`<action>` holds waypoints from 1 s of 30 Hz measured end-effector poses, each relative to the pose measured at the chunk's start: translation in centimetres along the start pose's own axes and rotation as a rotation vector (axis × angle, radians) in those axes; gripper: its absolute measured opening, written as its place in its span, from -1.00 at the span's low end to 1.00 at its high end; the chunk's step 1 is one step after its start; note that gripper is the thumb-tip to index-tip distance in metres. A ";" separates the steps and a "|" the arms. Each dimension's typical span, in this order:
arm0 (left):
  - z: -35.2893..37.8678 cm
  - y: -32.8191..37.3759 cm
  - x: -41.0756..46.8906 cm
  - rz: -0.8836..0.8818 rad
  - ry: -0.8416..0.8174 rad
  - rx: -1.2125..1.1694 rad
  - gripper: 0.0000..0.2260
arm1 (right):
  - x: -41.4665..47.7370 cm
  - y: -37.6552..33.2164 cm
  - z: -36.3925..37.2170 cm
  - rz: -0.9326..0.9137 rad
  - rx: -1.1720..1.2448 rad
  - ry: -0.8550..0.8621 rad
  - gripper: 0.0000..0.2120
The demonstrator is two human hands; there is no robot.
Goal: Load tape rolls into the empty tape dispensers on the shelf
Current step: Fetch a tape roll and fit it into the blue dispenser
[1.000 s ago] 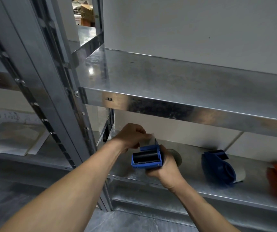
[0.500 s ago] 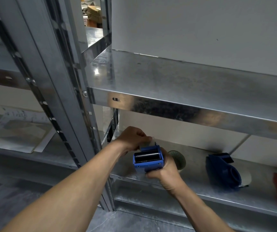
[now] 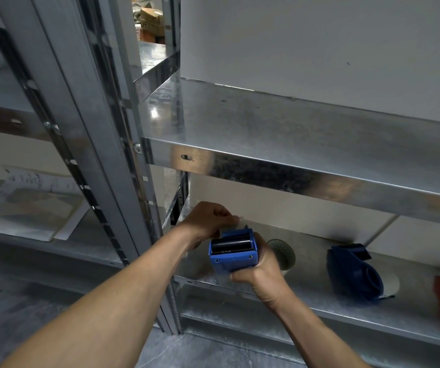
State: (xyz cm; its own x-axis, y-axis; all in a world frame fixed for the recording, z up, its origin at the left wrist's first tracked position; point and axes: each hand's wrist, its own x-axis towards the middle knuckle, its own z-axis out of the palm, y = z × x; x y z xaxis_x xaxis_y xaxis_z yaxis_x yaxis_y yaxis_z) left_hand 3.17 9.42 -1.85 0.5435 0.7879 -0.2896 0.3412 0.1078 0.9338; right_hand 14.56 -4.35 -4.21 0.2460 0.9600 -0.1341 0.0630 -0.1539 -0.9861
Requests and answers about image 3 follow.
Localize person's left hand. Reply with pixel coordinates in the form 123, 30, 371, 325
177, 202, 240, 250

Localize person's right hand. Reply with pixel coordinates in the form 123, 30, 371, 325
229, 232, 298, 313

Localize clear tape strip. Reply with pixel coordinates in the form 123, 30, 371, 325
220, 216, 244, 231

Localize person's right forearm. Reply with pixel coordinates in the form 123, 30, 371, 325
272, 293, 372, 368

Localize person's left forearm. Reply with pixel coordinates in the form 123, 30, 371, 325
0, 225, 202, 368

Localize clear packing tape roll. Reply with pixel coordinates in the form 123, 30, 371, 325
266, 238, 296, 275

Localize galvanized metal shelving unit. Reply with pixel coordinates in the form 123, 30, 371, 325
133, 0, 440, 368
0, 0, 175, 335

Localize dark blue tape dispenser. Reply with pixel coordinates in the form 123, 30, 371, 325
326, 244, 386, 302

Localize white tape roll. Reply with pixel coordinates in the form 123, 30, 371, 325
380, 269, 401, 300

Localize printed paper sheets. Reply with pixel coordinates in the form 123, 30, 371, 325
0, 168, 91, 243

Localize brown cardboard box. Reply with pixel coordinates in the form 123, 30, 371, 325
139, 7, 165, 37

